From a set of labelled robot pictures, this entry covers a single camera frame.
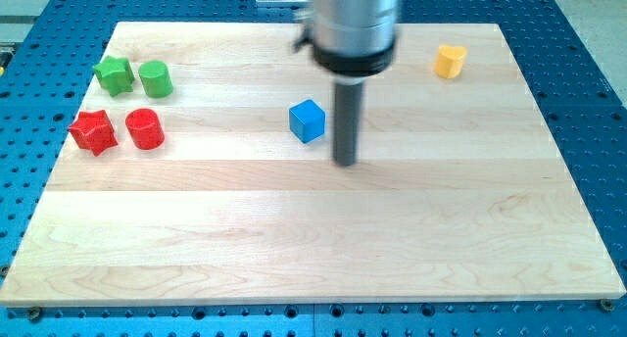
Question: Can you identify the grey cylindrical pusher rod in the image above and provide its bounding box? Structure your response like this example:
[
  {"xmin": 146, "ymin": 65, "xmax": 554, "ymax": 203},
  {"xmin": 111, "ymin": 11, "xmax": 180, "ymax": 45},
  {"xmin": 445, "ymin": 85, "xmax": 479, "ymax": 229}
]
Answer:
[{"xmin": 332, "ymin": 79, "xmax": 363, "ymax": 167}]

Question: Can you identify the blue cube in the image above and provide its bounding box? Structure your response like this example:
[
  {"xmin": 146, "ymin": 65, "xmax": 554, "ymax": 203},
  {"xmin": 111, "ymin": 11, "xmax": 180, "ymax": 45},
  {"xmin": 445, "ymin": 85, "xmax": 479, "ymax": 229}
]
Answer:
[{"xmin": 288, "ymin": 99, "xmax": 326, "ymax": 143}]

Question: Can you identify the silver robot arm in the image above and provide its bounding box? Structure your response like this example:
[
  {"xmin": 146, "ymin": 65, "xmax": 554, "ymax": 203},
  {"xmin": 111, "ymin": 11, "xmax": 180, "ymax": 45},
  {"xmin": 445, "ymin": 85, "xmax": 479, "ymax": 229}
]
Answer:
[{"xmin": 293, "ymin": 0, "xmax": 401, "ymax": 167}]

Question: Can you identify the green star block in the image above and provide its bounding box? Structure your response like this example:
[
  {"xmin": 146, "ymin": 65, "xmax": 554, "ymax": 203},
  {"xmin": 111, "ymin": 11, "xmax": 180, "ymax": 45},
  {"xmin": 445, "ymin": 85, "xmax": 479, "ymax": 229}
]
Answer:
[{"xmin": 92, "ymin": 56, "xmax": 135, "ymax": 97}]

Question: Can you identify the red star block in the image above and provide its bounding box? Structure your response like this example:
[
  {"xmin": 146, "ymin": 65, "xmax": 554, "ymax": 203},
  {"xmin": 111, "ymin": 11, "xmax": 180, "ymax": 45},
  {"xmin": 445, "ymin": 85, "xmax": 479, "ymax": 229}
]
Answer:
[{"xmin": 69, "ymin": 110, "xmax": 118, "ymax": 157}]

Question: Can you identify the yellow heart block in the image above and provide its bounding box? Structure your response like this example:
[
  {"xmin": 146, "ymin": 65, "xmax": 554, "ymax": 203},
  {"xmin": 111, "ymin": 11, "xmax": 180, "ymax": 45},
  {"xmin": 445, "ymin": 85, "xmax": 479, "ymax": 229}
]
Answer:
[{"xmin": 433, "ymin": 45, "xmax": 467, "ymax": 79}]

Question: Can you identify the wooden board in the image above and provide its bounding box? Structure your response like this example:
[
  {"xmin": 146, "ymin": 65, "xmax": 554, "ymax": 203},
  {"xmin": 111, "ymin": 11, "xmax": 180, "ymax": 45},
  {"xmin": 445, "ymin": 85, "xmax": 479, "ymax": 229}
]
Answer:
[{"xmin": 1, "ymin": 22, "xmax": 625, "ymax": 307}]

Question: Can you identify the green cylinder block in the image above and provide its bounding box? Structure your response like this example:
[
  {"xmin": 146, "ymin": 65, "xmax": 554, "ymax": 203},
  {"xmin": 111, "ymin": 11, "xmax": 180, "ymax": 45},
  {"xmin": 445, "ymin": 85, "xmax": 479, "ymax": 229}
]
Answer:
[{"xmin": 138, "ymin": 60, "xmax": 173, "ymax": 98}]

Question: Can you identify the red cylinder block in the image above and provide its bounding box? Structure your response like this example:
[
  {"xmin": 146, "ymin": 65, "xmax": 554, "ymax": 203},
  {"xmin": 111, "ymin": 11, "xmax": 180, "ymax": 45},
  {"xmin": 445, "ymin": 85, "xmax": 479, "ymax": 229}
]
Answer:
[{"xmin": 125, "ymin": 108, "xmax": 165, "ymax": 150}]

